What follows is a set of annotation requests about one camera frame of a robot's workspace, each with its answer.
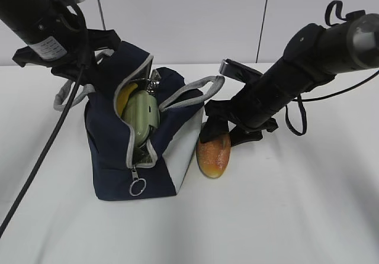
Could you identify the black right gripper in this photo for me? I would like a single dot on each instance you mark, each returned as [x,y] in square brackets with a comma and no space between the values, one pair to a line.
[219,113]

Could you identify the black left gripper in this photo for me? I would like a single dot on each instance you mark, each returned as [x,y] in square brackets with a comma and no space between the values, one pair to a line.
[84,55]

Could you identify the brown bread roll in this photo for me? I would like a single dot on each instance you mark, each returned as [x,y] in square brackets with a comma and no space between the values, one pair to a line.
[213,157]

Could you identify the yellow banana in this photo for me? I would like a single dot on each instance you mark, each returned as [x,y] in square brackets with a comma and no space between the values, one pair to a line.
[123,97]

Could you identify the green lidded food container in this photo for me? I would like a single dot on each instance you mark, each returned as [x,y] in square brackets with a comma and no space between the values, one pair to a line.
[142,114]

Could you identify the navy blue lunch bag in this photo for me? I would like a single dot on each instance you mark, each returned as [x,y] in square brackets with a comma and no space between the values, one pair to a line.
[121,171]

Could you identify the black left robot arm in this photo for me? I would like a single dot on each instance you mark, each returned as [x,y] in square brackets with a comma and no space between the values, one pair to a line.
[57,37]

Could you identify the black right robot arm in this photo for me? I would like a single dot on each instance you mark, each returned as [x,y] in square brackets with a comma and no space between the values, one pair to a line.
[312,58]

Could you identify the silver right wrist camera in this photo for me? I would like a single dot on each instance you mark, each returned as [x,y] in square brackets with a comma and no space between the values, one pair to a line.
[239,72]

